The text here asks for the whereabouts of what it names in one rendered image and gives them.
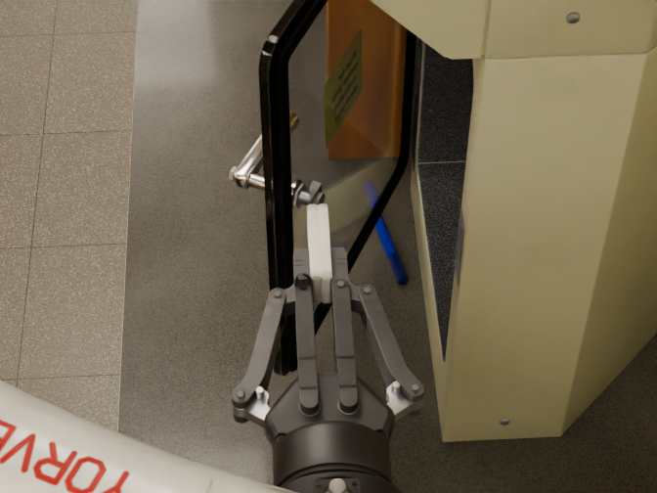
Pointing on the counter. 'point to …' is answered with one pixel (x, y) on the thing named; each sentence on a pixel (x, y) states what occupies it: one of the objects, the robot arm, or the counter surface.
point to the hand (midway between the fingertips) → (319, 252)
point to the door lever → (249, 168)
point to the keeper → (459, 246)
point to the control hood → (444, 23)
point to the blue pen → (391, 251)
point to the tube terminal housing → (550, 218)
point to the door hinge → (416, 99)
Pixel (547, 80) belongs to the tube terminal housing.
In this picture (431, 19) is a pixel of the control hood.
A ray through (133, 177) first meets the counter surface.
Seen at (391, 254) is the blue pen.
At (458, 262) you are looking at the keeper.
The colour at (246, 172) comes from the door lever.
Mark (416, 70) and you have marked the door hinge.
